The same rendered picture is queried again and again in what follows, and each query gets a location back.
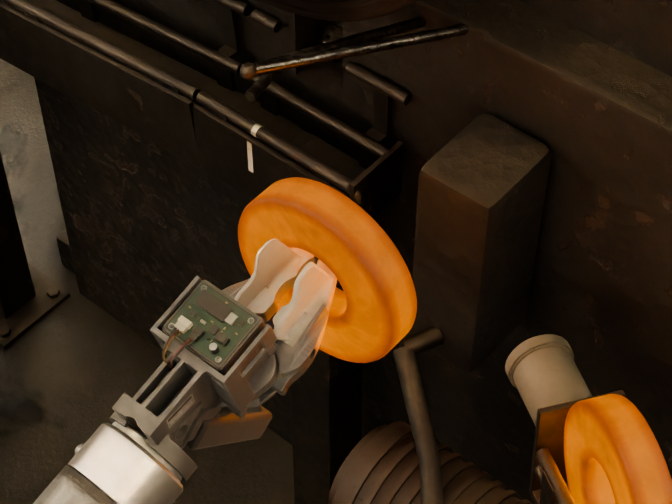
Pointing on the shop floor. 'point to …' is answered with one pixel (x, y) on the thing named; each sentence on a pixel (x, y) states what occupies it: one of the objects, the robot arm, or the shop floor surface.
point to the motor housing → (410, 473)
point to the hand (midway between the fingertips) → (325, 255)
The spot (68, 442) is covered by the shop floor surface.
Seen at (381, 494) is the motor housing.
